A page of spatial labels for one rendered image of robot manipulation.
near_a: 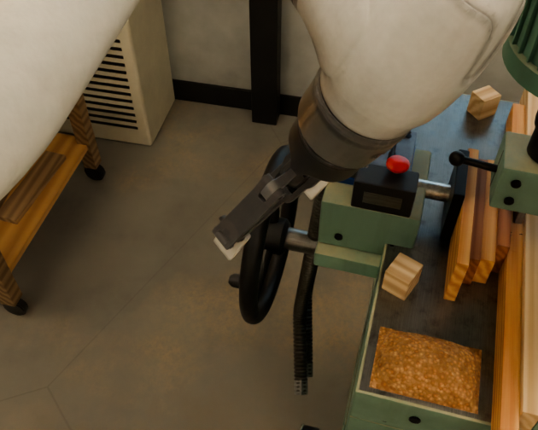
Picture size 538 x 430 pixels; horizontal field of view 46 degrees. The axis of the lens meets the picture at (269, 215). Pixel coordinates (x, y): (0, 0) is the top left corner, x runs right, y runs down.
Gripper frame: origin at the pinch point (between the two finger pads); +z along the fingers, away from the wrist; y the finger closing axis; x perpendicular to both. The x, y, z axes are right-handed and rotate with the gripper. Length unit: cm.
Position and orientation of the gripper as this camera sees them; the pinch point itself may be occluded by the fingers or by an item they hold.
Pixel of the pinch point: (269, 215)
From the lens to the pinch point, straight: 74.5
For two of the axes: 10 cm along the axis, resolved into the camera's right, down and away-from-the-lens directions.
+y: 7.1, -5.1, 4.8
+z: -3.2, 3.8, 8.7
